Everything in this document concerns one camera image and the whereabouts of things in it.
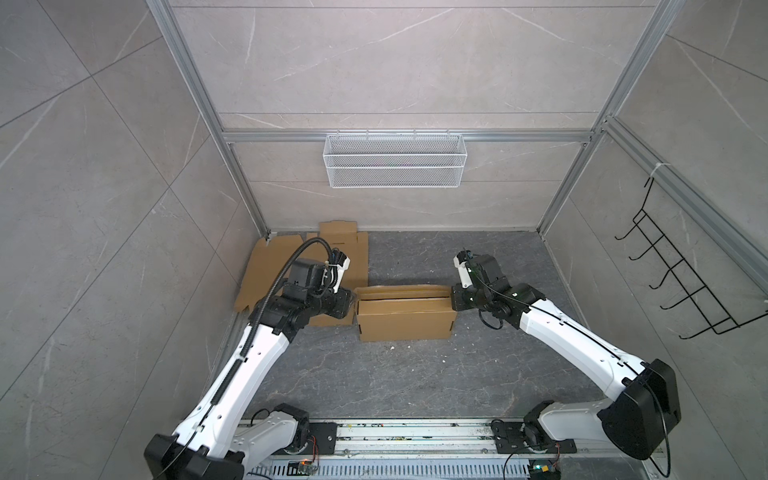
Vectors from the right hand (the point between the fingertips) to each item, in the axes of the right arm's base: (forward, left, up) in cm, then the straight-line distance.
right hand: (452, 289), depth 83 cm
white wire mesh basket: (+44, +15, +14) cm, 48 cm away
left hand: (-3, +29, +8) cm, 30 cm away
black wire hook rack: (-8, -50, +15) cm, 53 cm away
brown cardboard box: (-6, +14, -1) cm, 15 cm away
